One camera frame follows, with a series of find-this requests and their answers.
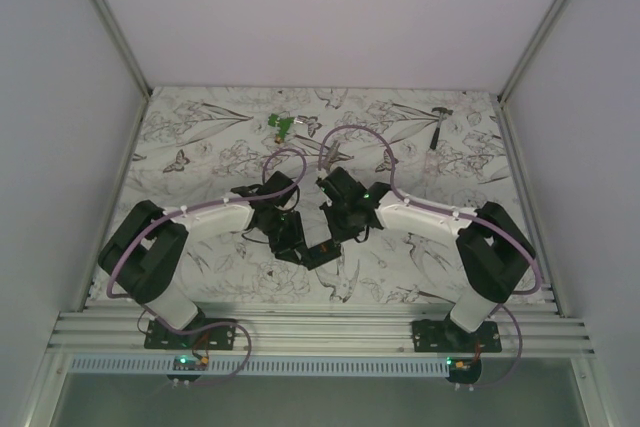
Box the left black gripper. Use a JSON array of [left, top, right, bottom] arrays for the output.
[[259, 210, 310, 266]]

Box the black fuse box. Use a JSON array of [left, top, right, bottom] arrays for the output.
[[302, 240, 342, 270]]

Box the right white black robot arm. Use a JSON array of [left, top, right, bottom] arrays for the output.
[[316, 167, 540, 352]]

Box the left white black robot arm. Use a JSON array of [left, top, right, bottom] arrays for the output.
[[98, 172, 301, 349]]

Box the silver clip with blue knob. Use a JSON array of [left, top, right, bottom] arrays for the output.
[[321, 141, 340, 172]]

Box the green circuit board connector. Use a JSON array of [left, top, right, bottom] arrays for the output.
[[267, 114, 302, 144]]

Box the floral printed table mat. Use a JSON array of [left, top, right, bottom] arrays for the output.
[[115, 87, 524, 304]]

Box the small black hammer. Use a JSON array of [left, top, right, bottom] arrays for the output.
[[429, 107, 453, 150]]

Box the left controller board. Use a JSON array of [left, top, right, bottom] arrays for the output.
[[167, 355, 208, 385]]

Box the controller board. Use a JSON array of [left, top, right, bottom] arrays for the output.
[[167, 355, 208, 385], [447, 358, 482, 385]]

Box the right controller board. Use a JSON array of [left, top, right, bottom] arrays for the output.
[[447, 358, 482, 385]]

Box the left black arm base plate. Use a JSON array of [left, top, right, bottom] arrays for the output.
[[144, 318, 236, 351]]

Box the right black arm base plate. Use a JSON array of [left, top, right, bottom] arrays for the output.
[[411, 318, 502, 354]]

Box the aluminium mounting rail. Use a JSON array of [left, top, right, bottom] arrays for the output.
[[48, 301, 595, 358]]

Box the slotted grey cable duct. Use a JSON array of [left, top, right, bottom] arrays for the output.
[[69, 354, 449, 378]]

